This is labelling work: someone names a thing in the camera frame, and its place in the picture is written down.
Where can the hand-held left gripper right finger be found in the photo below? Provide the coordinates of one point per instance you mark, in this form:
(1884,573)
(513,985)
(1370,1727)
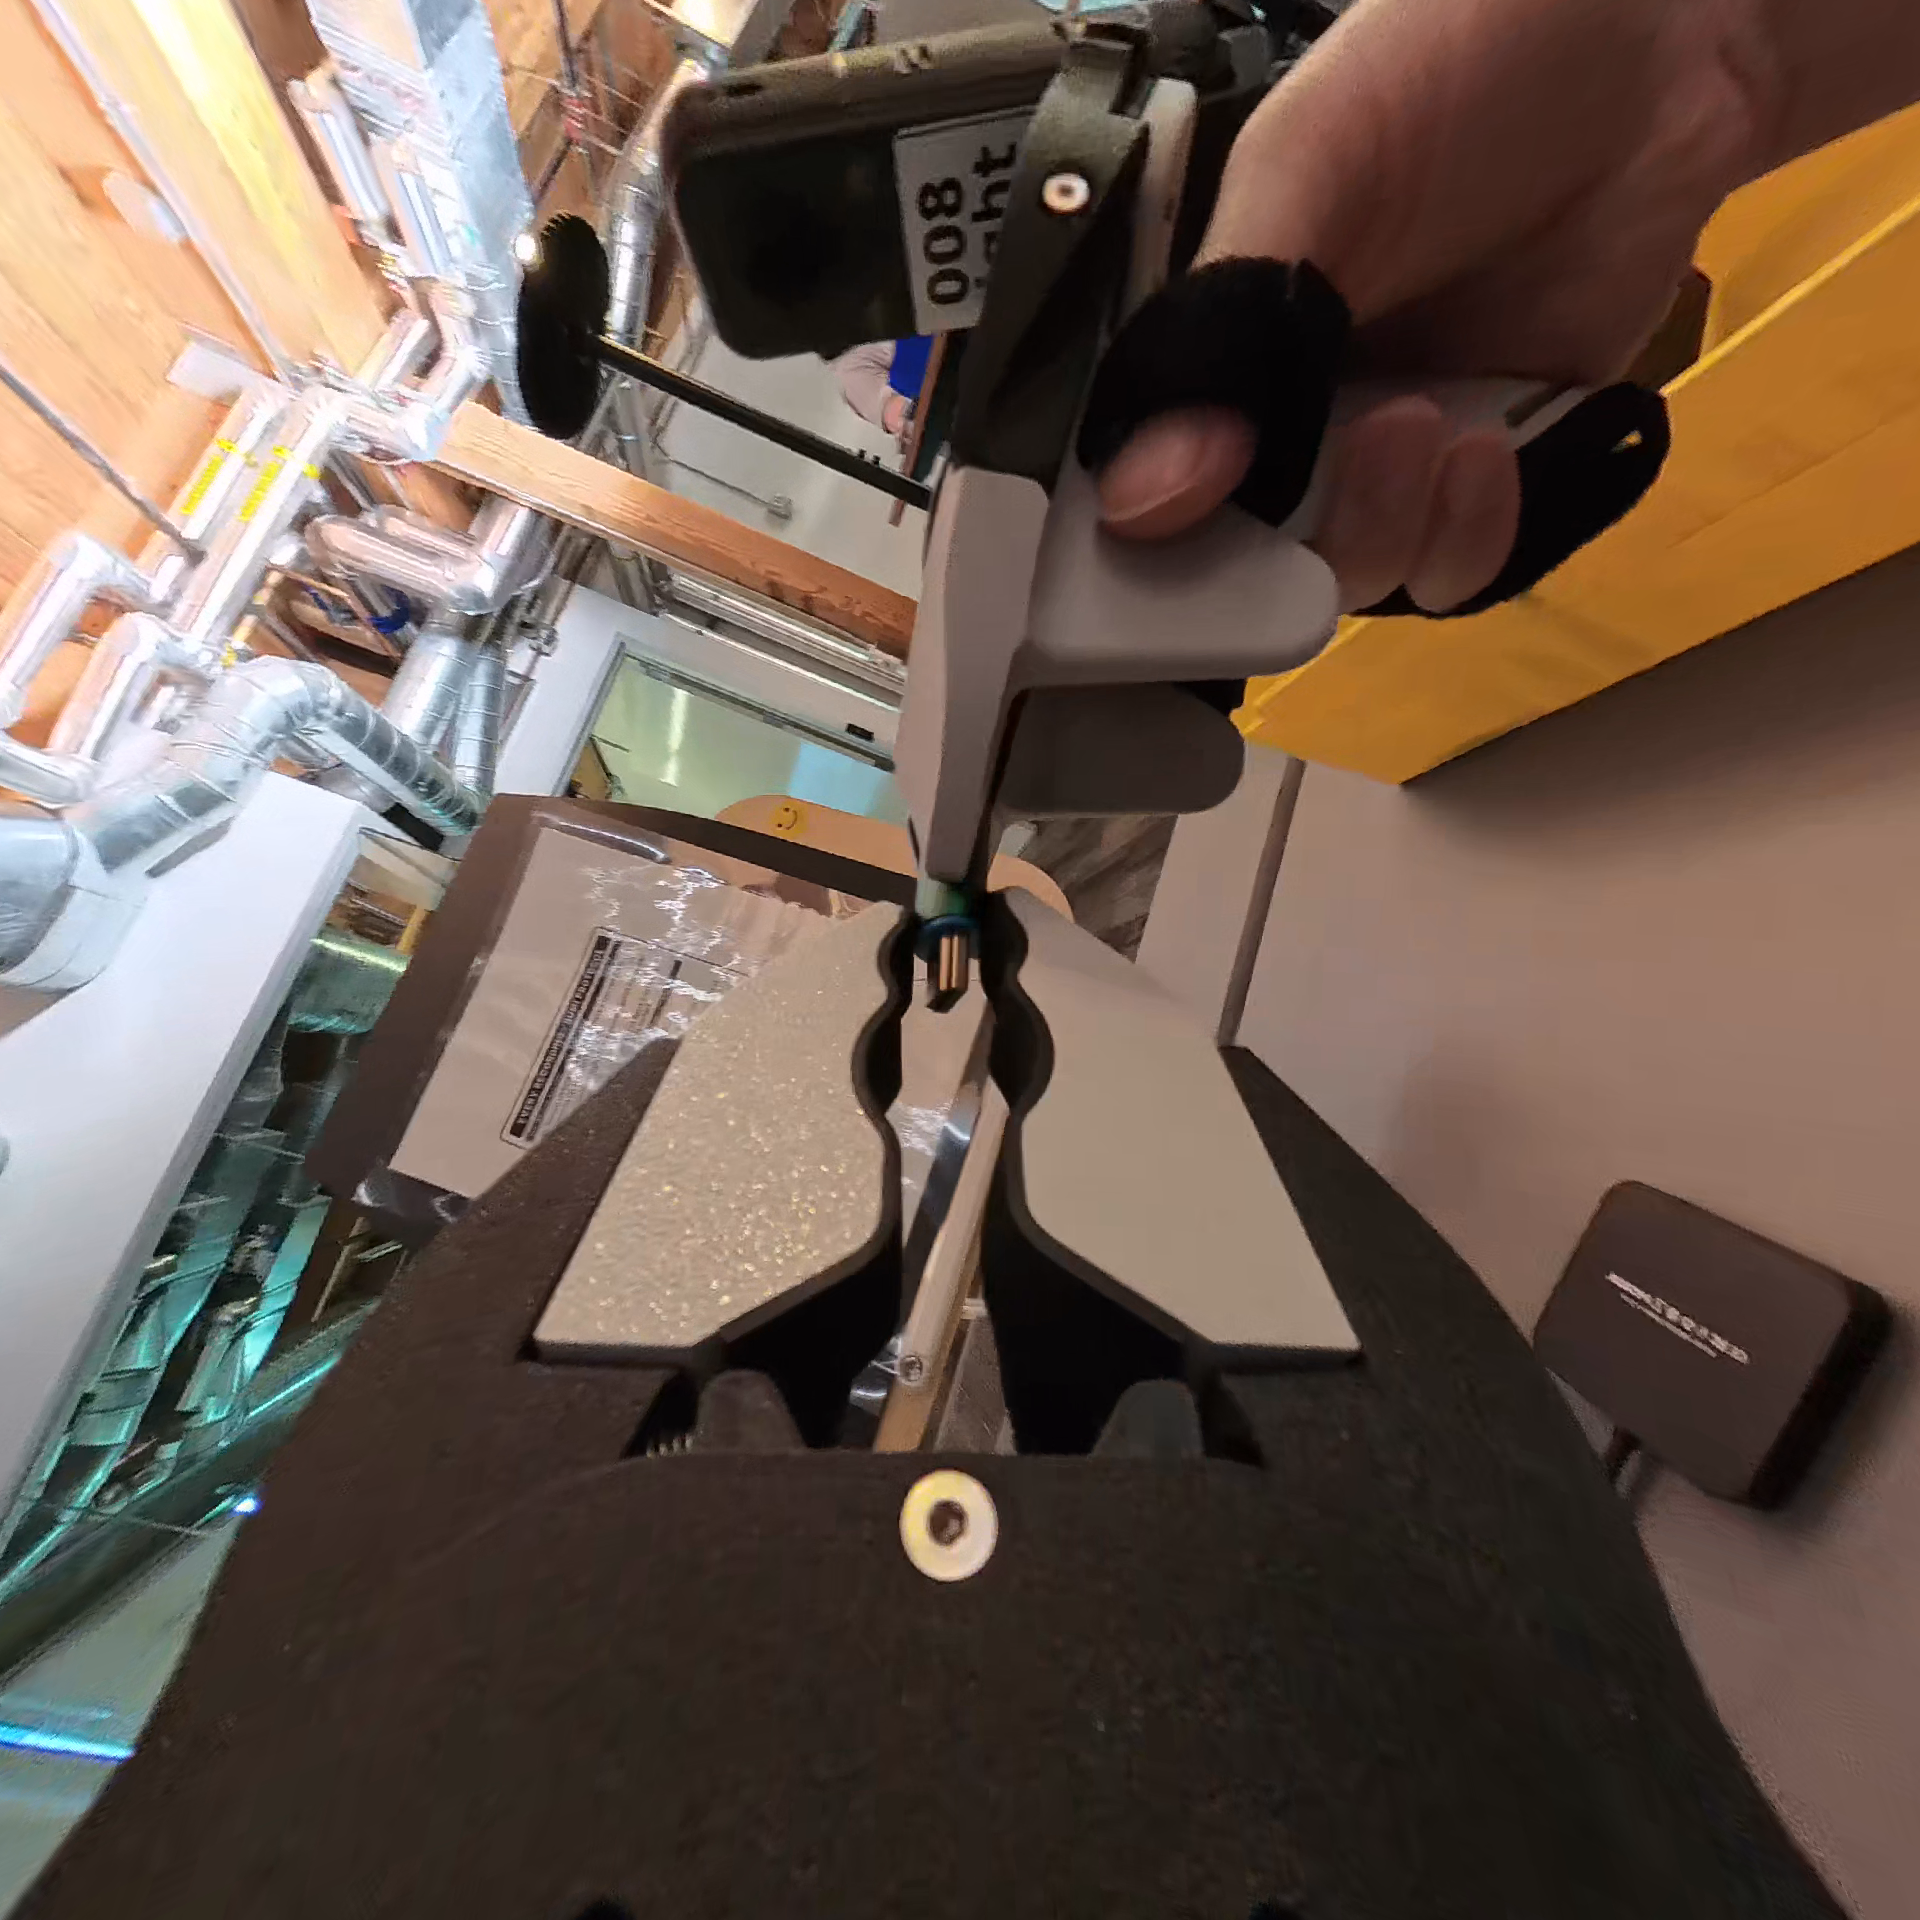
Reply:
(1157,1170)

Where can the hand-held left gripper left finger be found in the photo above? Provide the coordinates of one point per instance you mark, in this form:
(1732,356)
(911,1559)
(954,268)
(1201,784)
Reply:
(722,1170)

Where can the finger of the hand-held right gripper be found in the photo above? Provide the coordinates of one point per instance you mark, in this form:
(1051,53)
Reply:
(973,630)
(1139,749)

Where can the person's right hand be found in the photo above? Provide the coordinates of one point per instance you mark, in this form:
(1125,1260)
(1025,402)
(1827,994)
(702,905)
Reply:
(1500,181)

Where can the silver metal bar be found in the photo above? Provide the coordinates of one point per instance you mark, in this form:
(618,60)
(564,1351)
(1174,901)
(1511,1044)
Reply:
(947,1231)

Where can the wooden board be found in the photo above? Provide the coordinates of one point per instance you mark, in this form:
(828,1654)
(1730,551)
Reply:
(842,833)

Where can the black round disc on rod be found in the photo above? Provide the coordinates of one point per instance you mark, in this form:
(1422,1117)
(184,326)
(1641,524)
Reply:
(555,332)

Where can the black display board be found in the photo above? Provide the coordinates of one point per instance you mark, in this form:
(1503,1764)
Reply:
(498,872)

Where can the small black box device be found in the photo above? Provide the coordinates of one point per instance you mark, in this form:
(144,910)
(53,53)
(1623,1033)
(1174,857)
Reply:
(1696,1335)

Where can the silver insulated ceiling pipes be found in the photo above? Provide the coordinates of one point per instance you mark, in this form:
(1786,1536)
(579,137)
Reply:
(378,722)

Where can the yellow plastic bin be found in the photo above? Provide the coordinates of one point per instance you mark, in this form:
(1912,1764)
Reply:
(1725,602)

